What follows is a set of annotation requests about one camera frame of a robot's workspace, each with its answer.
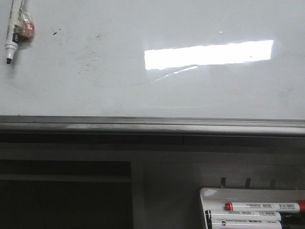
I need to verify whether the white black-tip whiteboard marker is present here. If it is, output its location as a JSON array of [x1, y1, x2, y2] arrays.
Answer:
[[5, 0, 35, 64]]

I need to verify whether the white whiteboard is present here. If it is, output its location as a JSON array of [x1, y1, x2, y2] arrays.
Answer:
[[0, 0, 305, 119]]

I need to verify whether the white marker tray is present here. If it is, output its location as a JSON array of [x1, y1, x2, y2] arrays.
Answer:
[[200, 187, 305, 229]]

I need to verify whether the black-capped white marker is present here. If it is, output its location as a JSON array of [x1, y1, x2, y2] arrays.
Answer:
[[205, 210, 282, 221], [207, 220, 282, 229]]

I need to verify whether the red-capped white marker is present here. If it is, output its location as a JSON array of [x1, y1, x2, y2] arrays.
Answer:
[[224, 201, 305, 213]]

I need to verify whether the grey whiteboard frame rail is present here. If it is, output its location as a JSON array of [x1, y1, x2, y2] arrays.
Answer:
[[0, 115, 305, 137]]

